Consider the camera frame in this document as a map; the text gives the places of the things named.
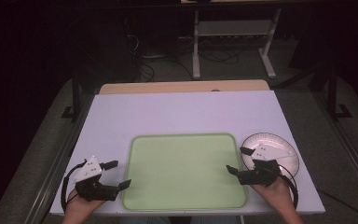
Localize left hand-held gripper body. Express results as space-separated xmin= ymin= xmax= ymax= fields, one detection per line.
xmin=72 ymin=155 xmax=120 ymax=203

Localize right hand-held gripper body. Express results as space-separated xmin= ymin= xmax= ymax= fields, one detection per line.
xmin=237 ymin=143 xmax=296 ymax=189

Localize white plate with dark rim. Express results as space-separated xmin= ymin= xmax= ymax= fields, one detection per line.
xmin=240 ymin=132 xmax=301 ymax=182

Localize light green tray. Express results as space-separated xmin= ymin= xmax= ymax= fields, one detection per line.
xmin=120 ymin=132 xmax=250 ymax=213

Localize person's left hand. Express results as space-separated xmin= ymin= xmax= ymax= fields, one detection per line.
xmin=65 ymin=189 xmax=106 ymax=217

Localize person's right hand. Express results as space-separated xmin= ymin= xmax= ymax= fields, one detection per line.
xmin=250 ymin=176 xmax=296 ymax=216

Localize black metal stand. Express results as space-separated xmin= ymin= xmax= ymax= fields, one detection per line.
xmin=61 ymin=74 xmax=82 ymax=121
xmin=326 ymin=65 xmax=354 ymax=121

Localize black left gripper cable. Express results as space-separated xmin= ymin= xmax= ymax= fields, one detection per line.
xmin=60 ymin=159 xmax=89 ymax=215

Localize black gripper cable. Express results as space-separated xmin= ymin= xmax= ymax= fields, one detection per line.
xmin=278 ymin=163 xmax=300 ymax=210
xmin=60 ymin=159 xmax=89 ymax=215

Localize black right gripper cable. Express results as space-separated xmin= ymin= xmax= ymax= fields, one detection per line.
xmin=278 ymin=163 xmax=300 ymax=210

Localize aluminium rail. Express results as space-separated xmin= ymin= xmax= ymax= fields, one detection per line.
xmin=27 ymin=92 xmax=96 ymax=224
xmin=312 ymin=92 xmax=358 ymax=201

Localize black floor cable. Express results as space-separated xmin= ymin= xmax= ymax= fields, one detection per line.
xmin=317 ymin=188 xmax=358 ymax=220

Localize black floor cables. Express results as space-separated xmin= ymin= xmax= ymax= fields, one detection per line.
xmin=198 ymin=48 xmax=241 ymax=65

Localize white metal desk frame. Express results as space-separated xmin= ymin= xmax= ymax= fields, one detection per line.
xmin=191 ymin=7 xmax=283 ymax=80

